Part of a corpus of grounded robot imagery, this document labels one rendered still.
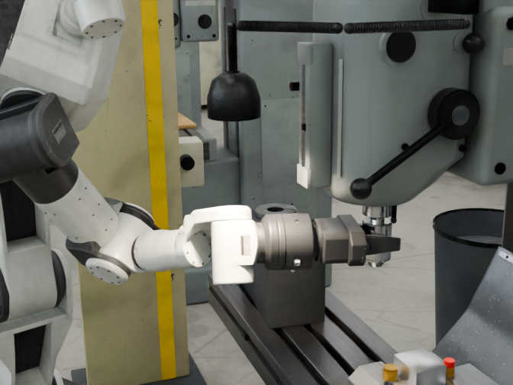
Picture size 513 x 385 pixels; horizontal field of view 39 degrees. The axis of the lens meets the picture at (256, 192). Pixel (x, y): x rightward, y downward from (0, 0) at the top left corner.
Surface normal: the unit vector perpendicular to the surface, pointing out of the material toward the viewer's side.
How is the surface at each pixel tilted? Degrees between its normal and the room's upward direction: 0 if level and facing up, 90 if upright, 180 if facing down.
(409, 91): 90
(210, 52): 90
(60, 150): 73
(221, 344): 0
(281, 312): 90
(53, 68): 59
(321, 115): 90
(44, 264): 81
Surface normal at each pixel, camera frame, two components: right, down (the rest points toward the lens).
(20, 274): 0.61, 0.07
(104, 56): 0.97, 0.00
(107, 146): 0.33, 0.26
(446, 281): -0.90, 0.20
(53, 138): 0.95, -0.26
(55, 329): 0.61, 0.35
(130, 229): 0.39, -0.35
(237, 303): -0.01, -0.96
